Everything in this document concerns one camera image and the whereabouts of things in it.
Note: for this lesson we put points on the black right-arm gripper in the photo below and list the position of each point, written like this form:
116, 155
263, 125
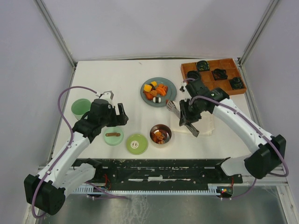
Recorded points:
184, 115

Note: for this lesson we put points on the white cable duct strip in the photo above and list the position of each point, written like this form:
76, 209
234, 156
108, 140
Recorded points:
163, 188

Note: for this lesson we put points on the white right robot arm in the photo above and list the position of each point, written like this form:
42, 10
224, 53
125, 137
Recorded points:
266, 150

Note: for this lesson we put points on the dark rolled item left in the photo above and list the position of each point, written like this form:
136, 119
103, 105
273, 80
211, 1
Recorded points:
194, 74

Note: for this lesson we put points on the orange fried nugget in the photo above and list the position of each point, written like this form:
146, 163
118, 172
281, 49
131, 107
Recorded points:
158, 134

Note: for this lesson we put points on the mint lid with brown handle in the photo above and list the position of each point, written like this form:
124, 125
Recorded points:
113, 136

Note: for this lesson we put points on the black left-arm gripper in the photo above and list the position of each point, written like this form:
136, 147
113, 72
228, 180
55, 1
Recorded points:
120, 119

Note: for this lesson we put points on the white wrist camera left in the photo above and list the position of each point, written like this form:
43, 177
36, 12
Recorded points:
107, 95

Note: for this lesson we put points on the mint green cup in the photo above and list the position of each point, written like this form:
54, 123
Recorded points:
80, 107

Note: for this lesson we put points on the beige steel lunch bowl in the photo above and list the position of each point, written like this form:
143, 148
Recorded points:
163, 129

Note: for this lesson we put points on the dark rolled item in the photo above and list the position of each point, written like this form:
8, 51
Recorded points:
202, 66
236, 83
194, 74
219, 74

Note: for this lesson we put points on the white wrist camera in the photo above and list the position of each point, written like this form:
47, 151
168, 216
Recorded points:
107, 95
183, 86

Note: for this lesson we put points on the white folded cloth napkin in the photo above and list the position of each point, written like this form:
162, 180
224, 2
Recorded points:
205, 125

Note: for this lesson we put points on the salmon slice pieces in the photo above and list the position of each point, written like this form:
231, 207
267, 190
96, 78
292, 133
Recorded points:
162, 90

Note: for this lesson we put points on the aluminium frame post right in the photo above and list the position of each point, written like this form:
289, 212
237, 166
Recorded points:
266, 17

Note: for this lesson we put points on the dark rolled item right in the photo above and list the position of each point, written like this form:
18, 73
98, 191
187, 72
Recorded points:
236, 83

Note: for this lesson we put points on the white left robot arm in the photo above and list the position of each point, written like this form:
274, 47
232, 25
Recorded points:
48, 189

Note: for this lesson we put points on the steel serving tongs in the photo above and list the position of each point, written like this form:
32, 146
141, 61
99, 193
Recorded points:
172, 108

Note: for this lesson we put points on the dark rolled item far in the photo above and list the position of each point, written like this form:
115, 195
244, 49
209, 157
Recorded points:
202, 66

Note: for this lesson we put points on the aluminium frame post left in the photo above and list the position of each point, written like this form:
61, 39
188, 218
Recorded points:
55, 31

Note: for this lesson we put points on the blue-grey ceramic plate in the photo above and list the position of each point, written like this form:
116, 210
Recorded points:
171, 94

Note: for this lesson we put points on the beige minced fish mound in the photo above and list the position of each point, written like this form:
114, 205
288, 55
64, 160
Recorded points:
153, 93

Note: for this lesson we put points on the rice ball with seaweed band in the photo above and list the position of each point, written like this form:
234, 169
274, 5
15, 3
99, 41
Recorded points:
157, 100

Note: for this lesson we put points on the aluminium frame post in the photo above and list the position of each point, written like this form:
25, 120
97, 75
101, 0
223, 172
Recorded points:
266, 17
55, 31

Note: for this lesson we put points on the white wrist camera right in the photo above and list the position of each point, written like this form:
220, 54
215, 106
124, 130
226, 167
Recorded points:
183, 86

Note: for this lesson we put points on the lime green round lid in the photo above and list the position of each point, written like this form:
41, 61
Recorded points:
136, 144

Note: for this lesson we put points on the dark rolled item middle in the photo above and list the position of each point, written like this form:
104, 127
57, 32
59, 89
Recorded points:
219, 74

